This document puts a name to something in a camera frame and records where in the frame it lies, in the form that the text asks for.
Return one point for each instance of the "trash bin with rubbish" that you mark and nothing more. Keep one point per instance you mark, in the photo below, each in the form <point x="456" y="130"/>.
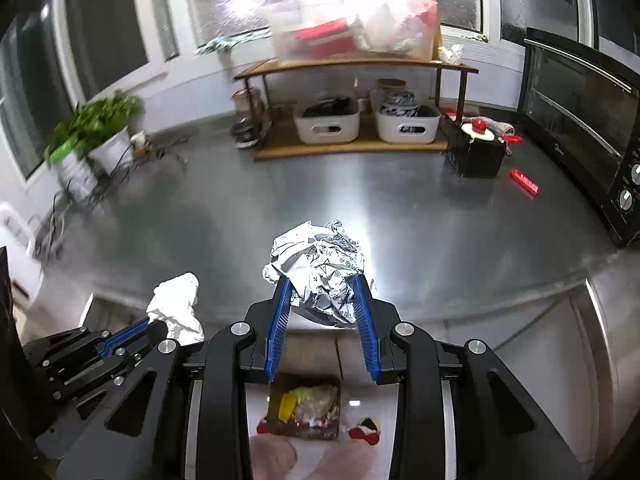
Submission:
<point x="304" y="407"/>

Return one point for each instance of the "blue white patterned bowls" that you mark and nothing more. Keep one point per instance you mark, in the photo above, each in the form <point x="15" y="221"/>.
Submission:
<point x="399" y="103"/>

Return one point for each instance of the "clear plastic storage box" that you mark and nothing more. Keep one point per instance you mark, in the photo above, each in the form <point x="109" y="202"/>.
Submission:
<point x="330" y="28"/>

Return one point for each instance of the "wooden two-tier shelf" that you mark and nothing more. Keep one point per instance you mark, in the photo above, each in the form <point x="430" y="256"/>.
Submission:
<point x="281" y="140"/>

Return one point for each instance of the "white electric kettle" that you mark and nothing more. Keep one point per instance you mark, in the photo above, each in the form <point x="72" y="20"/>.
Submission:
<point x="20" y="242"/>

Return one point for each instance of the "right white storage basket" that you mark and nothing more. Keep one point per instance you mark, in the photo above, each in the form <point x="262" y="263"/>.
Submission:
<point x="403" y="124"/>

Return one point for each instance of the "red scissors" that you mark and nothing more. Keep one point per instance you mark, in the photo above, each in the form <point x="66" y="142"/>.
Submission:
<point x="511" y="138"/>

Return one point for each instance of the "white canister green lid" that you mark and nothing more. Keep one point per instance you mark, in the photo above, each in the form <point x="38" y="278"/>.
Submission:
<point x="73" y="171"/>

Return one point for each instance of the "green cloth on sill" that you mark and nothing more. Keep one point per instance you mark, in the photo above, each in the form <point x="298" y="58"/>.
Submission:
<point x="228" y="43"/>

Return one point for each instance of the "green potted plant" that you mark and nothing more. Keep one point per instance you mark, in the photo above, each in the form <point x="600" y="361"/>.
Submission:
<point x="97" y="131"/>

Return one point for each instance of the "small white cup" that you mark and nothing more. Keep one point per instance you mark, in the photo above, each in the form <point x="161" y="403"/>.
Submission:
<point x="138" y="139"/>

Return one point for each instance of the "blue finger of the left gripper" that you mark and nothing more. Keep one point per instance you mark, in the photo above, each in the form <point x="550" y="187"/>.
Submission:
<point x="135" y="341"/>

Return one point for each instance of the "black ceramic jar red knob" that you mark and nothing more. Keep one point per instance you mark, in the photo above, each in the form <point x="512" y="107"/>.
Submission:
<point x="475" y="148"/>

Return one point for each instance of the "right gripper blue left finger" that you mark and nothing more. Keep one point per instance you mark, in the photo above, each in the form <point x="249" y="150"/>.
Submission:
<point x="246" y="352"/>

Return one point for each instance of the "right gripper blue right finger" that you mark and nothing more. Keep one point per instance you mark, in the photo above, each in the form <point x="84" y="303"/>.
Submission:
<point x="398" y="352"/>

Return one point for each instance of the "red plastic clip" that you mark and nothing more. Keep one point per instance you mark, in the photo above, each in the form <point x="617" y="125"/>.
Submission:
<point x="524" y="182"/>

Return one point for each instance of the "glass jar with lid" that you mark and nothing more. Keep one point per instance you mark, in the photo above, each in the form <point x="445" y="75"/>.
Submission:
<point x="248" y="102"/>

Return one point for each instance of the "black toaster oven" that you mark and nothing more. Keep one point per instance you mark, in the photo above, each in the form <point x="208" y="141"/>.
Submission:
<point x="581" y="107"/>

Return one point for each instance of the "white tissue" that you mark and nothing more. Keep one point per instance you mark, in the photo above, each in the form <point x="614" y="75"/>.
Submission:
<point x="173" y="303"/>

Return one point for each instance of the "white storage basket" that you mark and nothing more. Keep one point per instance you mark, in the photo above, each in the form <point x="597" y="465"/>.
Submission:
<point x="403" y="124"/>
<point x="328" y="120"/>

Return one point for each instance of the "aluminium foil ball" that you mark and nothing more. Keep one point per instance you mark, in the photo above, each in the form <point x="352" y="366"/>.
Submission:
<point x="319" y="261"/>

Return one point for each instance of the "left white storage basket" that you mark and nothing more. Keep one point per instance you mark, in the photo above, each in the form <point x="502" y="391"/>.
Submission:
<point x="328" y="120"/>

